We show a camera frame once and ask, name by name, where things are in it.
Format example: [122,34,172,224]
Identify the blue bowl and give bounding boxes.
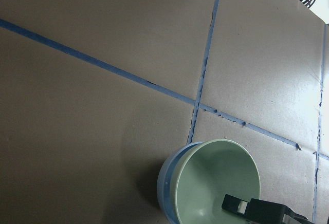
[157,141,203,223]

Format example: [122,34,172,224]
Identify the green bowl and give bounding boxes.
[170,139,261,223]

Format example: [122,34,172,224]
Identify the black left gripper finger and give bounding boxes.
[222,194,310,223]

